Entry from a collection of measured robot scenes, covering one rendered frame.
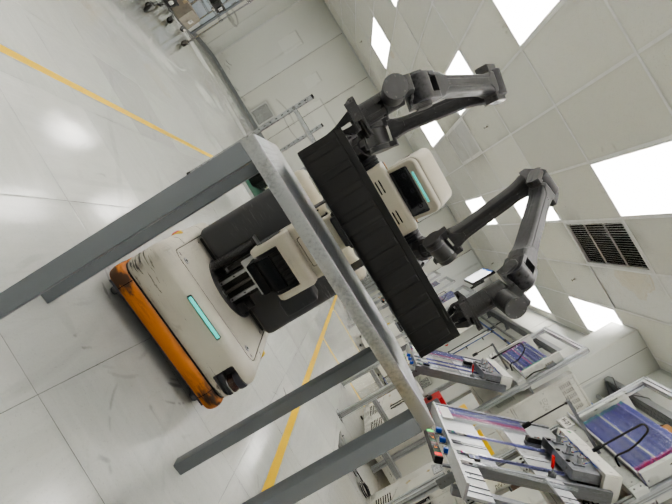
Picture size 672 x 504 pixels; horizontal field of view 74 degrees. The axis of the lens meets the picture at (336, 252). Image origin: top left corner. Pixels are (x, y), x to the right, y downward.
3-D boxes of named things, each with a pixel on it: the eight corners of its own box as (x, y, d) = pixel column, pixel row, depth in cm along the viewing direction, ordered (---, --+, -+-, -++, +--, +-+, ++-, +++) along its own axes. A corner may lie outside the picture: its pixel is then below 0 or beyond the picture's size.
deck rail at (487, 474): (453, 472, 204) (456, 459, 204) (452, 470, 206) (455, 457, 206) (610, 505, 201) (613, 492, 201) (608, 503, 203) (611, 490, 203)
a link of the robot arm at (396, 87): (431, 107, 109) (420, 72, 108) (442, 92, 97) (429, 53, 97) (385, 123, 109) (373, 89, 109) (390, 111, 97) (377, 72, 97)
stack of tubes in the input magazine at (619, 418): (635, 469, 204) (688, 440, 202) (579, 422, 255) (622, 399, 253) (649, 493, 204) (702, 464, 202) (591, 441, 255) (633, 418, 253)
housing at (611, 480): (598, 503, 204) (605, 473, 203) (552, 450, 253) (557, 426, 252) (616, 507, 203) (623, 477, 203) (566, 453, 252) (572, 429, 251)
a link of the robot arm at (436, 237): (547, 180, 148) (530, 157, 145) (564, 193, 136) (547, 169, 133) (437, 259, 163) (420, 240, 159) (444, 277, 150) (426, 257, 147)
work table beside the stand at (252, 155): (46, 288, 132) (276, 144, 127) (184, 467, 144) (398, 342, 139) (-91, 350, 88) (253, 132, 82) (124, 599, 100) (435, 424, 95)
